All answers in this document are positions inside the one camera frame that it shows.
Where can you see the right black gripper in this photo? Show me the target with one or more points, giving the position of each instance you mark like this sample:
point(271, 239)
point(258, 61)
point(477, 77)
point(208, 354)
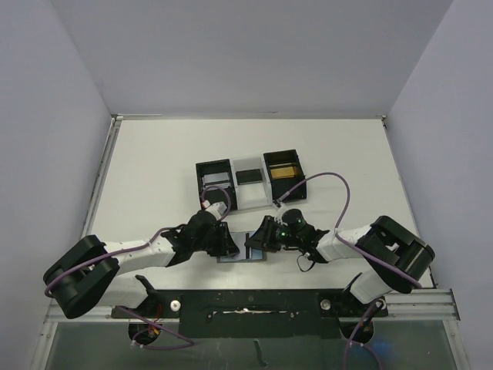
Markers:
point(264, 234)

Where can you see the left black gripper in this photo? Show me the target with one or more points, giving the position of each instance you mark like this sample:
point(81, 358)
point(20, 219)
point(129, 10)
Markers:
point(224, 239)

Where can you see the grey leather card holder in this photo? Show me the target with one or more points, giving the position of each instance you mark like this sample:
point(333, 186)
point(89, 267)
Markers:
point(245, 254)

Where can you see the black white three-bin tray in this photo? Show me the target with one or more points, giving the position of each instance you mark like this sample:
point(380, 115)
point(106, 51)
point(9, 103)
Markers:
point(253, 195)

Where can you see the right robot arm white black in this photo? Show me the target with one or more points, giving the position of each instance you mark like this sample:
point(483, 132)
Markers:
point(398, 258)

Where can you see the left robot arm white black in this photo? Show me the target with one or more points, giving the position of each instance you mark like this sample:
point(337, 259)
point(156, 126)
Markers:
point(80, 279)

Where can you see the silver card in left bin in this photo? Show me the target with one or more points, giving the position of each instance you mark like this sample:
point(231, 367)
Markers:
point(216, 179)

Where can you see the black card in middle bin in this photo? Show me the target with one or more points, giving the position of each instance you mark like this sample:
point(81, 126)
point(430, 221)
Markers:
point(244, 177)

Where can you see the gold card in right bin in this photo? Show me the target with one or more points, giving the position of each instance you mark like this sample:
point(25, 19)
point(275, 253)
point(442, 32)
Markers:
point(284, 172)

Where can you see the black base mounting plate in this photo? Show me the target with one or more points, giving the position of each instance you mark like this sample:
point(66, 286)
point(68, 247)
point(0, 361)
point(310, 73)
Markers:
point(241, 314)

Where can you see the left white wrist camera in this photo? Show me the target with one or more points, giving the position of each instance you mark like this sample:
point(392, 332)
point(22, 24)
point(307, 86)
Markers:
point(217, 209)

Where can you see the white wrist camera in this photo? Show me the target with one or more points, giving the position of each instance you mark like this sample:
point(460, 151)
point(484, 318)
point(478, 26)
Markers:
point(217, 209)
point(280, 205)

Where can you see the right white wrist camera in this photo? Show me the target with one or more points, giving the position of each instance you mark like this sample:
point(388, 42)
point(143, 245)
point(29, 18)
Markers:
point(280, 205)

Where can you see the aluminium frame rail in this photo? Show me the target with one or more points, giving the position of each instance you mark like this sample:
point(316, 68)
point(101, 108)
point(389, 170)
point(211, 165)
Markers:
point(422, 305)

